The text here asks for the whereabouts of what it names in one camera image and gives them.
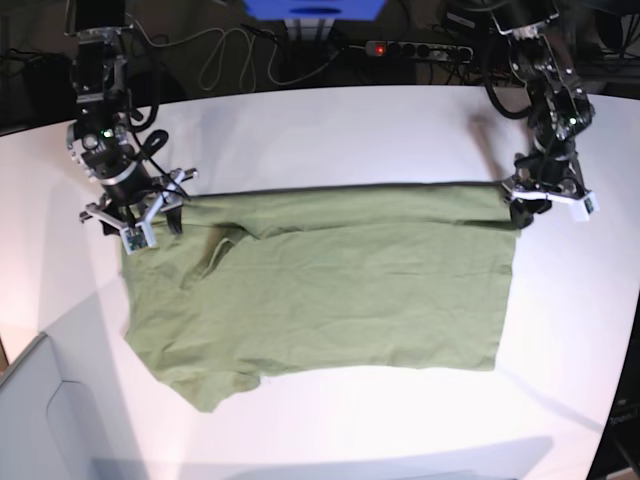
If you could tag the white power strip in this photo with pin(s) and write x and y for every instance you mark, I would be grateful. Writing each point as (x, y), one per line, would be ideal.
(430, 52)

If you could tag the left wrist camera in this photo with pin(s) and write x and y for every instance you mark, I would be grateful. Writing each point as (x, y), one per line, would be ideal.
(582, 209)

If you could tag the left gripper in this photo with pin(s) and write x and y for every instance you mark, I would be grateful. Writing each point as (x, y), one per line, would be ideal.
(539, 178)

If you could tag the green T-shirt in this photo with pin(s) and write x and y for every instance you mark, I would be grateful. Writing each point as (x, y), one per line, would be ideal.
(268, 284)

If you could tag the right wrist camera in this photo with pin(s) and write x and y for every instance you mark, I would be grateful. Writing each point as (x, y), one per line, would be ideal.
(137, 237)

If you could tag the grey panel at table corner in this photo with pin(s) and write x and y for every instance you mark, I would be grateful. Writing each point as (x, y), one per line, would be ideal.
(51, 427)

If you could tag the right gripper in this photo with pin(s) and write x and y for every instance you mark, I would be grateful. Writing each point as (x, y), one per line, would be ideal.
(160, 195)

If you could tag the blue plastic bin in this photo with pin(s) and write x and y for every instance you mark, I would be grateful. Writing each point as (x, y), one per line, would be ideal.
(359, 10)

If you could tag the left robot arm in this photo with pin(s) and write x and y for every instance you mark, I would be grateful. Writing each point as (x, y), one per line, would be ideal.
(559, 111)

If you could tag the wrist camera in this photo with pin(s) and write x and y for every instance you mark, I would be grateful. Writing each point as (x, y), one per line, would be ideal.
(582, 209)
(137, 237)

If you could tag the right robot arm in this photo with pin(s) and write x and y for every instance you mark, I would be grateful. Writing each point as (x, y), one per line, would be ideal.
(112, 141)

